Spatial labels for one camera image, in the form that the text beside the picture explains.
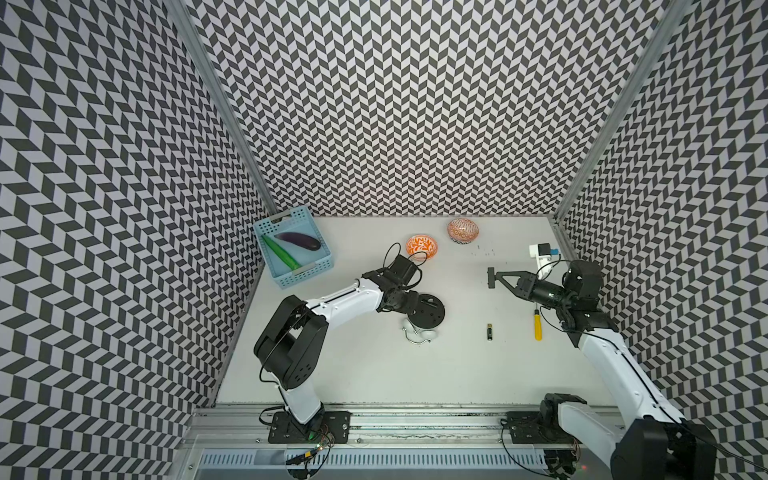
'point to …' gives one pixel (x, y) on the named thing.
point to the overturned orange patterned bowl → (462, 230)
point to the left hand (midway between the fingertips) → (406, 305)
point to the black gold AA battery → (489, 332)
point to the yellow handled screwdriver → (538, 325)
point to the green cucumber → (281, 253)
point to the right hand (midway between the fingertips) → (496, 281)
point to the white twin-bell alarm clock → (422, 325)
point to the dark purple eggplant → (300, 240)
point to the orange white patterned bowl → (421, 247)
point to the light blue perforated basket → (293, 247)
